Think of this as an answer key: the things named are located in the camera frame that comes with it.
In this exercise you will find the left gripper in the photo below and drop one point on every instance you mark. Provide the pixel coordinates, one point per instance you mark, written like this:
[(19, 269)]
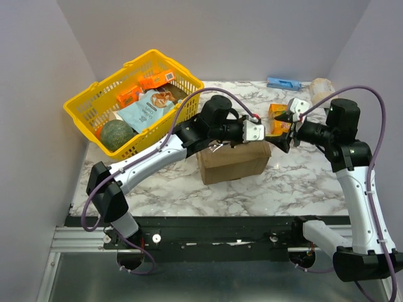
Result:
[(240, 124)]

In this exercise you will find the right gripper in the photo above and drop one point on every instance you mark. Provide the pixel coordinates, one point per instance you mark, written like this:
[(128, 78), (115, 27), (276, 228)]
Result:
[(293, 138)]

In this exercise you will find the brown cardboard express box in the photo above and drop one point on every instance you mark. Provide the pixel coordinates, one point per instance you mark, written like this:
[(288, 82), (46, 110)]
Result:
[(222, 162)]

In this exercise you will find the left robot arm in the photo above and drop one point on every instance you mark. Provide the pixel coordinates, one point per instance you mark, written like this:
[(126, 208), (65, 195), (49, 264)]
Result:
[(108, 185)]

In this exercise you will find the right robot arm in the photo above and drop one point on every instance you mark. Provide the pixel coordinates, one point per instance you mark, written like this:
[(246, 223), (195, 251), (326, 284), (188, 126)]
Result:
[(371, 253)]

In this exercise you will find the blue box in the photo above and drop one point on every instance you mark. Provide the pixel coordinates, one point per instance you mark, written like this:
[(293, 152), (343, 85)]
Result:
[(285, 84)]

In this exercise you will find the orange barcode box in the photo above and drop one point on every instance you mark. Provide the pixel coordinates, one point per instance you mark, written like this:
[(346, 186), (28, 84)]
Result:
[(157, 80)]

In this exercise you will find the orange candy box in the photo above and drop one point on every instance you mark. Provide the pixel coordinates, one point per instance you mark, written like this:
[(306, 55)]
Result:
[(129, 96)]

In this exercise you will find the orange snack bag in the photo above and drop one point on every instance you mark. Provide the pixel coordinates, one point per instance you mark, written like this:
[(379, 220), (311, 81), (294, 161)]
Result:
[(277, 127)]

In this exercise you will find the beige paper bag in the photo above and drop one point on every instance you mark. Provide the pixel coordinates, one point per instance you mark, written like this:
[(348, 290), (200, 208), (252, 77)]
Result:
[(319, 89)]

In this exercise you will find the light blue chips bag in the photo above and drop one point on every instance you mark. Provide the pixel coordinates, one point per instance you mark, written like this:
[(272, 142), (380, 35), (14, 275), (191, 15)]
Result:
[(150, 108)]

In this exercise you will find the green melon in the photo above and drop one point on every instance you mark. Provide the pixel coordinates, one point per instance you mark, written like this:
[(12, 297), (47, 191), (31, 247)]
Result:
[(115, 134)]

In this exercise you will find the yellow plastic basket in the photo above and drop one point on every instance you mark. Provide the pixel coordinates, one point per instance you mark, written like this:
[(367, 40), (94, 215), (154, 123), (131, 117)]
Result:
[(91, 109)]

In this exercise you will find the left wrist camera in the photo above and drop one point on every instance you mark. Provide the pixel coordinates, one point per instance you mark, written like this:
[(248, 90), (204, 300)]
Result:
[(252, 130)]

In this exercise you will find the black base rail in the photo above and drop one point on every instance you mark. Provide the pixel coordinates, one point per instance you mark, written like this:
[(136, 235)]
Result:
[(222, 239)]

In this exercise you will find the aluminium frame rail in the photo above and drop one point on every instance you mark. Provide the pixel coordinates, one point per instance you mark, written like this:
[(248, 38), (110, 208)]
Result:
[(77, 240)]

